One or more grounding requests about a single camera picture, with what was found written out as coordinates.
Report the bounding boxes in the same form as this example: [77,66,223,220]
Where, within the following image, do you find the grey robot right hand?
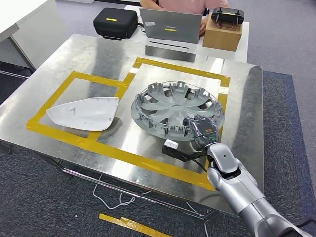
[183,114,221,152]

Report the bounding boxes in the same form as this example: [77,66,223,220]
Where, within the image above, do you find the grey plastic wheel hubcap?
[130,80,225,142]

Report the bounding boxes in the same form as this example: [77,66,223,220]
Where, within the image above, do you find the white plastic cover part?
[46,97,120,132]

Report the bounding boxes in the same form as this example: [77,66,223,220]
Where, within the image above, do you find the stainless steel workbench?
[0,33,265,218]

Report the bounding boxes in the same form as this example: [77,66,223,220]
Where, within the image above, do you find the brown cardboard box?
[203,14,243,52]

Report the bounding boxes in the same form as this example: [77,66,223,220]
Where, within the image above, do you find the white desk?
[0,0,67,71]
[124,4,250,63]

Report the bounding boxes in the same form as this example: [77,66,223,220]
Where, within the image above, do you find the yellow table tape marking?
[26,57,231,192]

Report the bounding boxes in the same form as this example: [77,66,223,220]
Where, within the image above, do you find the grey laptop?
[140,8,202,45]

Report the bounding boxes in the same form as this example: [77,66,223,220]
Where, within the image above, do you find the black handheld controller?
[211,7,245,29]

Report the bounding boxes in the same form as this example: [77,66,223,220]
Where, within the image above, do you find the person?
[140,0,229,37]

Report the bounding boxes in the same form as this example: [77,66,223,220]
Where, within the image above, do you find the yellow floor tape marking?
[98,213,172,237]

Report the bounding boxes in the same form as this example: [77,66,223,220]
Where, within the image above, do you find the black zip carry case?
[94,7,138,41]

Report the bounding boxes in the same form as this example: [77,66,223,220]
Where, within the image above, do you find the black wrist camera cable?
[191,157,208,173]

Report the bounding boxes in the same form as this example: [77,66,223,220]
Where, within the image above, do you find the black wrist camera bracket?
[162,144,210,163]

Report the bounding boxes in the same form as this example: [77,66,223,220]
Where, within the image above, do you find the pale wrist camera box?
[164,139,179,151]

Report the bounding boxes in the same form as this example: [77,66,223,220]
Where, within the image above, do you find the white floor cable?
[185,202,210,237]
[93,175,154,210]

